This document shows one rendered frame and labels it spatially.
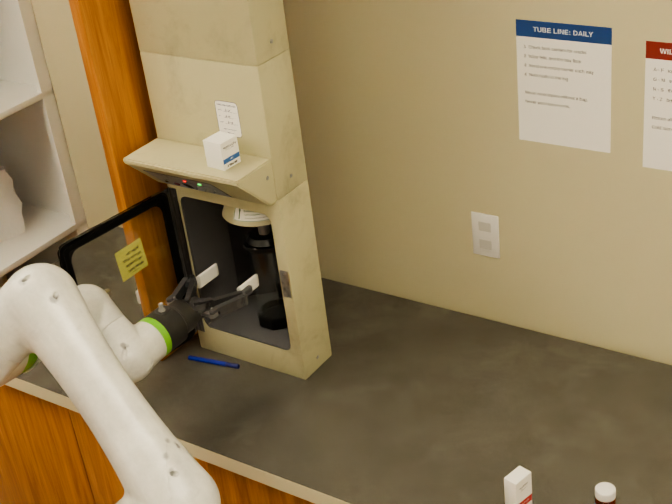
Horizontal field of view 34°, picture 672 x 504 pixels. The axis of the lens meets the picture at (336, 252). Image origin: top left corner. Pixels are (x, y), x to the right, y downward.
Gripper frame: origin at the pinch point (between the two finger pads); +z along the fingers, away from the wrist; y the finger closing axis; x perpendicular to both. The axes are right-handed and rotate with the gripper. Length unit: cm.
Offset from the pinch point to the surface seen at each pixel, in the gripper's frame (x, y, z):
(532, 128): -27, -54, 45
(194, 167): -31.9, -2.7, -8.1
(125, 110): -38.9, 21.2, -1.8
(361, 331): 24.9, -16.7, 24.2
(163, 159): -31.9, 6.6, -7.4
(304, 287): 2.1, -15.7, 6.1
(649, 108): -35, -80, 45
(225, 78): -48.6, -6.9, 1.2
